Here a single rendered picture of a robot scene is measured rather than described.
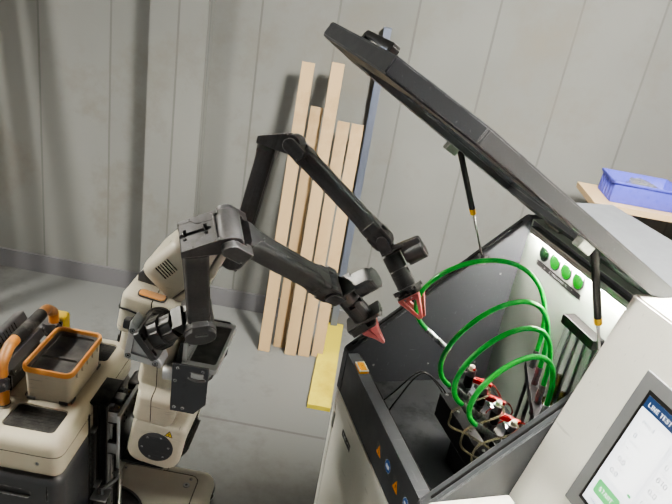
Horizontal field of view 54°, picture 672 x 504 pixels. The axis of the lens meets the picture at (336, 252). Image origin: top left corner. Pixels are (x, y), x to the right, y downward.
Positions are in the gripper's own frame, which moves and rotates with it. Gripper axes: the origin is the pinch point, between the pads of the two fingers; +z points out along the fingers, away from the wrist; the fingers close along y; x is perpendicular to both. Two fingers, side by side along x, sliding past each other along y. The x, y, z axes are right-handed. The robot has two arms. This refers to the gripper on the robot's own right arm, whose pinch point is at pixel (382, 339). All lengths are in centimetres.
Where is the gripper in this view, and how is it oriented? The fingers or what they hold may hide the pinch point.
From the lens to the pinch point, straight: 177.3
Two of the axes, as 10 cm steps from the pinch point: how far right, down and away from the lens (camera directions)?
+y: 8.1, -5.3, -2.5
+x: 0.0, -4.2, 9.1
